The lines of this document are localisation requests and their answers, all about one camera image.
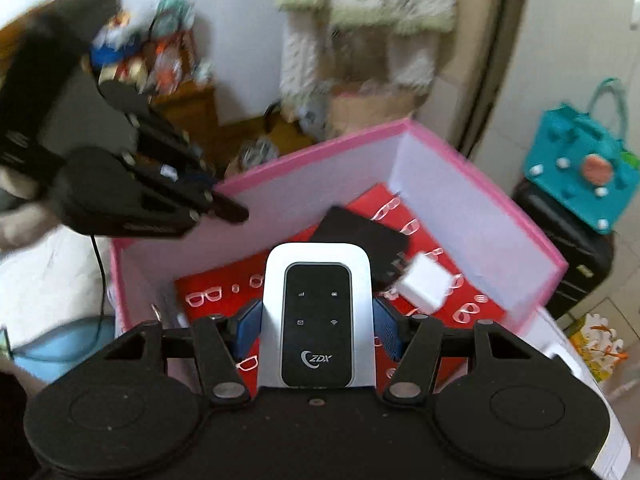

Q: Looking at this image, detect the striped bed sheet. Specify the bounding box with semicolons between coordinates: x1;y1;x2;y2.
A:
0;230;632;480

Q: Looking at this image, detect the black cable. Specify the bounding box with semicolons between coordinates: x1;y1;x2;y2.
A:
90;234;110;322

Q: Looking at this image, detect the black suitcase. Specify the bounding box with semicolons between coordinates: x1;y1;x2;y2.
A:
512;177;615;322

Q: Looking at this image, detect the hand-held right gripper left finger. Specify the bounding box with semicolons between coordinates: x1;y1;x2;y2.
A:
100;299;264;407

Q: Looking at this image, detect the wooden headboard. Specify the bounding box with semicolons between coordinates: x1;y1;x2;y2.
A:
0;0;123;63

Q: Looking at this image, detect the fluffy white hanging garment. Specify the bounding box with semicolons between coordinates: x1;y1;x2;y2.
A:
272;0;458;128

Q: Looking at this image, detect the teal felt tote bag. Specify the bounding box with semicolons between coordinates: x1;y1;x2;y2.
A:
523;78;640;235

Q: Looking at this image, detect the grey slipper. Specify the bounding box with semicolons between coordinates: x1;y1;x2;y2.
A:
234;139;277;170

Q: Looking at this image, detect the white charger adapter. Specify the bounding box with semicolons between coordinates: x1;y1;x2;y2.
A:
387;254;452;312

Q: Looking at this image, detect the yellow white printed bag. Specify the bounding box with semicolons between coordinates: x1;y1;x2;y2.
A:
566;312;632;387

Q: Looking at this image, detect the pale wardrobe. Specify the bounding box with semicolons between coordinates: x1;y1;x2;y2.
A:
500;0;640;311

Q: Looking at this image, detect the black battery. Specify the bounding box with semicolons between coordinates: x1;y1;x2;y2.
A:
310;205;417;292

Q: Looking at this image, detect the wooden nightstand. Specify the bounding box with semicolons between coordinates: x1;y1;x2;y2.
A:
150;80;222;166

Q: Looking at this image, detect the light blue cloth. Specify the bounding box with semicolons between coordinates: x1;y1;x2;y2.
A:
11;314;117;378

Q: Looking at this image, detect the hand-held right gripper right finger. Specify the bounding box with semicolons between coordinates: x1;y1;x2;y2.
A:
371;297;551;407

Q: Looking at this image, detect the pink cardboard box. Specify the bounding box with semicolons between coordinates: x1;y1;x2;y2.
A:
109;119;569;342

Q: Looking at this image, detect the white pocket wifi router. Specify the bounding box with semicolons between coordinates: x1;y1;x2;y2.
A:
257;242;379;389

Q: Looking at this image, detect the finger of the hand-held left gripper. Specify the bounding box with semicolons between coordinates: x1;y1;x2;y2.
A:
122;157;251;239
131;105;222;183

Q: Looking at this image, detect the clutter of small toys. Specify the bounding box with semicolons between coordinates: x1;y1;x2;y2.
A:
90;0;217;97

